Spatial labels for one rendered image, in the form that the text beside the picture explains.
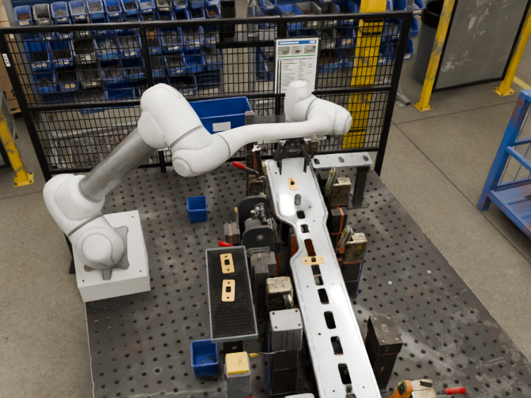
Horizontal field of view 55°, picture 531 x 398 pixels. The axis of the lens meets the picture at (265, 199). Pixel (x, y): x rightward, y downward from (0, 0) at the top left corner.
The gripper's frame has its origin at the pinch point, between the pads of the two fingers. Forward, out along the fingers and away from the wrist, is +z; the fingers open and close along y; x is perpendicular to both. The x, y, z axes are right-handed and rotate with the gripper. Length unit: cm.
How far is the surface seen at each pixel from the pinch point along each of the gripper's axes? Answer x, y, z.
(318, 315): -72, -3, 9
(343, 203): -8.0, 22.7, 15.6
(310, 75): 54, 18, -16
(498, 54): 232, 236, 64
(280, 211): -17.3, -7.7, 8.9
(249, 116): 28.6, -16.1, -10.2
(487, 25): 227, 214, 34
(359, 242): -43.3, 18.6, 4.8
